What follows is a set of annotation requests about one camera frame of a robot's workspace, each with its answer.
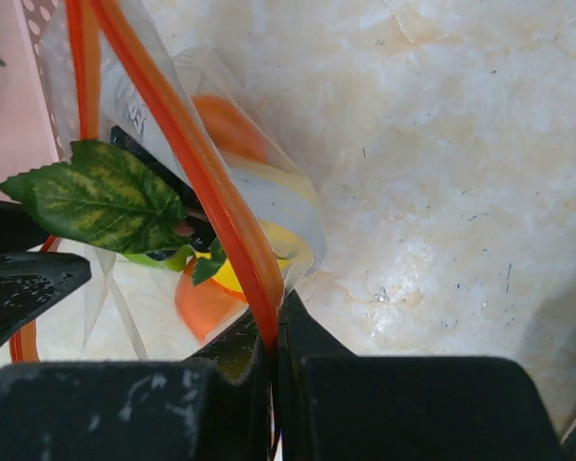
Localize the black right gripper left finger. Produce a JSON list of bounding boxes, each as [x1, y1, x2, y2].
[[0, 316, 269, 460]]

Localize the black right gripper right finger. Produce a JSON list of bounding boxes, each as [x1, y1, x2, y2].
[[278, 294, 564, 460]]

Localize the orange toy fruit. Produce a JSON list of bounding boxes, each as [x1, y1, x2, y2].
[[175, 253, 247, 345], [192, 94, 266, 163]]

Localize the pink plastic basket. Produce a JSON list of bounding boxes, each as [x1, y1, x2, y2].
[[0, 0, 61, 200]]

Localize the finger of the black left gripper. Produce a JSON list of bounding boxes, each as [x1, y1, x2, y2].
[[0, 201, 91, 347]]

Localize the clear orange-zipper zip bag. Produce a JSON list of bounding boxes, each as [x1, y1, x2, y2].
[[39, 1, 325, 347]]

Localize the dark toy grapes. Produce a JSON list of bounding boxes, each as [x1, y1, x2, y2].
[[0, 128, 228, 284]]

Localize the green toy fruit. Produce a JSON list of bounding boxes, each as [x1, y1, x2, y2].
[[122, 245, 194, 273]]

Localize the yellow toy fruit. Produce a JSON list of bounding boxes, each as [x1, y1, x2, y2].
[[191, 218, 313, 295]]

